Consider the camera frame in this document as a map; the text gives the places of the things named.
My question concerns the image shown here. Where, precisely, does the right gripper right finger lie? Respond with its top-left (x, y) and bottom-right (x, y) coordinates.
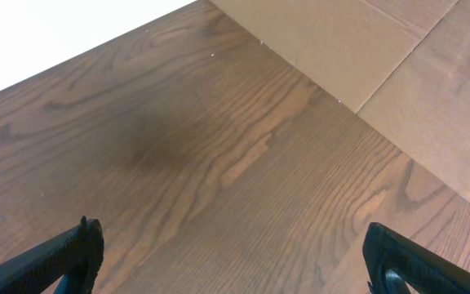
top-left (362, 222), bottom-right (470, 294)

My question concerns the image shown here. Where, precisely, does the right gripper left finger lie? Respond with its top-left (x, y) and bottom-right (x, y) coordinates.
top-left (0, 216), bottom-right (104, 294)

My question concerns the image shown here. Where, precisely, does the brown cardboard sheet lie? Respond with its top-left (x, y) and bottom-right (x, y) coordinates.
top-left (215, 0), bottom-right (470, 202)

